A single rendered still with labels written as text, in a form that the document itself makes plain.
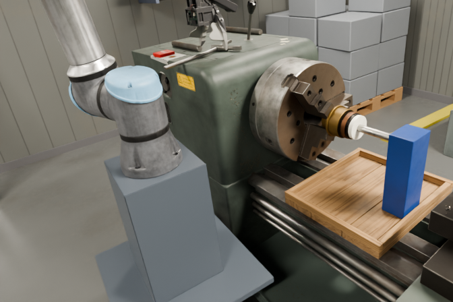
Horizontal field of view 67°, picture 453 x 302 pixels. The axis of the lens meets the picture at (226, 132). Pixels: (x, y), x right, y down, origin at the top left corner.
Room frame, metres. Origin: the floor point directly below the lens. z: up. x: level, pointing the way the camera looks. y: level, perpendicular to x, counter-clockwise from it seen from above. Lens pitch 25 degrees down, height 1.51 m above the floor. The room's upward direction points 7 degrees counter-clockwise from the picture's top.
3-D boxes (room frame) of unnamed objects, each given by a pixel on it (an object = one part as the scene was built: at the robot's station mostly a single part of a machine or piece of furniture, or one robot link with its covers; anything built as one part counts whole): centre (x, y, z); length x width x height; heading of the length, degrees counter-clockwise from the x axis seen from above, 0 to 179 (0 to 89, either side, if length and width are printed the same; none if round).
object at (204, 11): (1.14, 0.03, 1.41); 0.09 x 0.08 x 0.12; 123
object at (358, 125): (0.78, -0.39, 1.08); 0.13 x 0.07 x 0.07; 33
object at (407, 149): (0.71, -0.43, 1.00); 0.08 x 0.06 x 0.23; 123
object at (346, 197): (0.80, -0.38, 0.88); 0.36 x 0.30 x 0.04; 123
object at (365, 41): (3.83, -1.28, 0.63); 1.29 x 0.84 x 1.25; 28
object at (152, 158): (0.75, 0.19, 1.15); 0.15 x 0.15 x 0.10
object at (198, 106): (1.32, -0.01, 1.06); 0.59 x 0.48 x 0.39; 33
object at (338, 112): (0.88, -0.33, 1.08); 0.09 x 0.09 x 0.09; 33
